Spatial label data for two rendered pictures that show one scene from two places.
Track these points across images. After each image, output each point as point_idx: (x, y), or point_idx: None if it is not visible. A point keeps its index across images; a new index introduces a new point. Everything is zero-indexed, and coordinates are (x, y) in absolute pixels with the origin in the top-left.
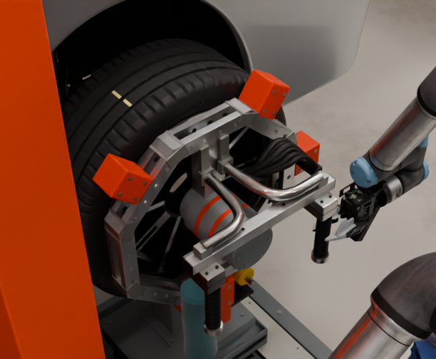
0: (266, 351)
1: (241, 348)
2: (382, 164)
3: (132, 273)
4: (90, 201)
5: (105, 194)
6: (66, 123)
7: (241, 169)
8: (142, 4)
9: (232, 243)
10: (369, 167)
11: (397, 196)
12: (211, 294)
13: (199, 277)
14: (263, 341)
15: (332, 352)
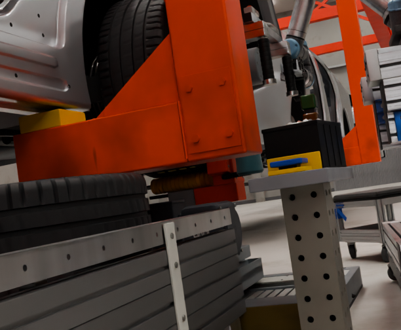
0: (267, 281)
1: (253, 264)
2: (299, 31)
3: None
4: (160, 19)
5: (166, 21)
6: (116, 12)
7: None
8: None
9: (260, 20)
10: (292, 38)
11: (309, 74)
12: (265, 38)
13: (254, 27)
14: (262, 272)
15: None
